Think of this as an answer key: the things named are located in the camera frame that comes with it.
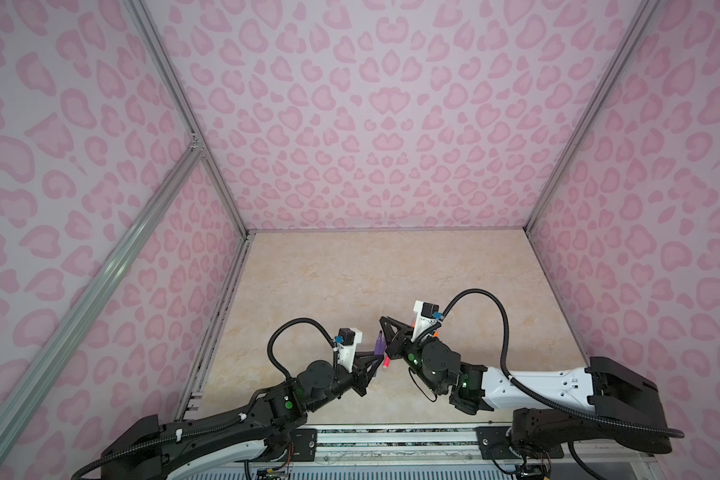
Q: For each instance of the corner aluminium post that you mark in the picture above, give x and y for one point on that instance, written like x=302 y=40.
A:
x=638 y=28
x=144 y=23

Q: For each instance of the purple marker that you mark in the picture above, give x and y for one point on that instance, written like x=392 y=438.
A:
x=380 y=346

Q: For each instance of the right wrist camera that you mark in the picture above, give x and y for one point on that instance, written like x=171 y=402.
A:
x=428 y=319

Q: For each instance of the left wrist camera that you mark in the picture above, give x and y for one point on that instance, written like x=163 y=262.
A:
x=346 y=343

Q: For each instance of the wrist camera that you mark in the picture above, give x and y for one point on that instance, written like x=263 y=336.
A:
x=346 y=343
x=428 y=319

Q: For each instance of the diagonal aluminium frame bar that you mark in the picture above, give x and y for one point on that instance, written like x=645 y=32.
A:
x=38 y=379

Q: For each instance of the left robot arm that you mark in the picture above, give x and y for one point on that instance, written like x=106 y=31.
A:
x=257 y=431

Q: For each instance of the left corner aluminium post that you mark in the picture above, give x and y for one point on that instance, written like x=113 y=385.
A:
x=144 y=23

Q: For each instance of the right corner aluminium post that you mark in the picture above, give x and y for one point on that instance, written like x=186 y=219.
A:
x=638 y=28

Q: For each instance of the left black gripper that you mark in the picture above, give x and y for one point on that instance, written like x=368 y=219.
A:
x=360 y=373

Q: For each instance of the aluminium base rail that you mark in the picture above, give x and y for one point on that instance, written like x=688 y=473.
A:
x=440 y=451

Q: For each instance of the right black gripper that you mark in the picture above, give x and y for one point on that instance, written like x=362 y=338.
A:
x=397 y=343

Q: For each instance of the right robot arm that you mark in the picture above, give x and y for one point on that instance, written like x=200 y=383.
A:
x=602 y=401

